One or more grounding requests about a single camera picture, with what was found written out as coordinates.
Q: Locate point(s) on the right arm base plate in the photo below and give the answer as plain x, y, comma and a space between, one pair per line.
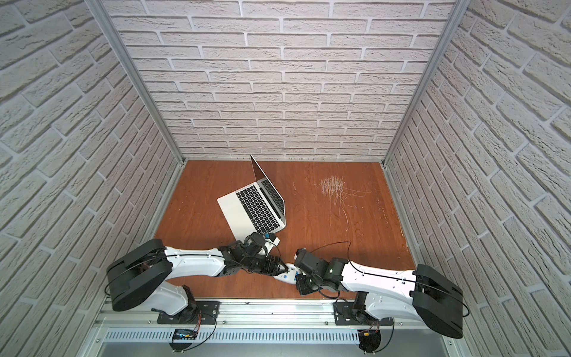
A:
346, 314

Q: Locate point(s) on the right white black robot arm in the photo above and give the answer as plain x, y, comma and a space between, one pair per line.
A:
422, 294

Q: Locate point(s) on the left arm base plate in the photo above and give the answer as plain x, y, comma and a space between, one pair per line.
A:
202, 311

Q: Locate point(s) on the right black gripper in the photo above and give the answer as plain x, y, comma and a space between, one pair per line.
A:
301, 269

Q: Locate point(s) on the silver open laptop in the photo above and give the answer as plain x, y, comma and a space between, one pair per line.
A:
255, 208

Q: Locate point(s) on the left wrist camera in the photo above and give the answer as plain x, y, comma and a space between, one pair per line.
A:
271, 239

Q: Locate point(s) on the left green controller board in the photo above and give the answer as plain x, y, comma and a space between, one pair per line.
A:
184, 335

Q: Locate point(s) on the left aluminium corner post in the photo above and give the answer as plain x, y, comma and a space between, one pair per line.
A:
104, 21

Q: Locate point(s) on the aluminium front rail frame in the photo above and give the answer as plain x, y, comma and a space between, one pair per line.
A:
250, 321

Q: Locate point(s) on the right black controller board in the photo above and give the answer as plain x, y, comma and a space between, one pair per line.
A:
369, 340

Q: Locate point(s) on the right aluminium corner post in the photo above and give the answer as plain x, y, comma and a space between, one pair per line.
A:
449, 30

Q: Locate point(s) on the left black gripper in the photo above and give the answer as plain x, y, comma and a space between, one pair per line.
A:
270, 264

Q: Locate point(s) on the aluminium corner post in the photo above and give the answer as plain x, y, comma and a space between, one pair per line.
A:
449, 30
104, 21

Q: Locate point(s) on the white wireless mouse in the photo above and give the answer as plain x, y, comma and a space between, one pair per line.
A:
288, 276

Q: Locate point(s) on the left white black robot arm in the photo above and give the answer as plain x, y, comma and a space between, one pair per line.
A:
140, 278

